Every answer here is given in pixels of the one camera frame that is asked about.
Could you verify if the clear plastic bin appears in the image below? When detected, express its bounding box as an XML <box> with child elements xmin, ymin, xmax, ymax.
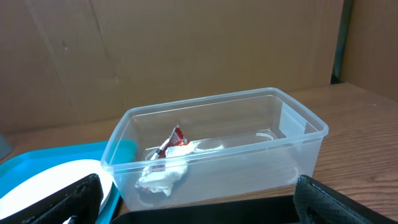
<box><xmin>101</xmin><ymin>88</ymin><xmax>329</xmax><ymax>211</ymax></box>

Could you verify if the teal serving tray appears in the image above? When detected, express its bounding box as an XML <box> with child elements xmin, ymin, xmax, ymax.
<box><xmin>1</xmin><ymin>141</ymin><xmax>120</xmax><ymax>224</ymax></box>

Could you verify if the red snack wrapper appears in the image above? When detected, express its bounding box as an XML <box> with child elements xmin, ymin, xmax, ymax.
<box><xmin>134</xmin><ymin>126</ymin><xmax>195</xmax><ymax>197</ymax></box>

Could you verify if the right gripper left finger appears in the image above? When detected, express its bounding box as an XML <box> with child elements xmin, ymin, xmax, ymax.
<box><xmin>1</xmin><ymin>174</ymin><xmax>104</xmax><ymax>224</ymax></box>

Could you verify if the brown cardboard wall panel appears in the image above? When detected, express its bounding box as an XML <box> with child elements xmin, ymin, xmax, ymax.
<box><xmin>1</xmin><ymin>0</ymin><xmax>343</xmax><ymax>134</ymax></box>

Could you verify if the large white plate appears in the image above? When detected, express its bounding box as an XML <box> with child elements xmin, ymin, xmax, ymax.
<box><xmin>1</xmin><ymin>159</ymin><xmax>113</xmax><ymax>221</ymax></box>

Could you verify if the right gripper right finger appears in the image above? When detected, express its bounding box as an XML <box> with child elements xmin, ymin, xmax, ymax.
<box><xmin>293</xmin><ymin>175</ymin><xmax>397</xmax><ymax>224</ymax></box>

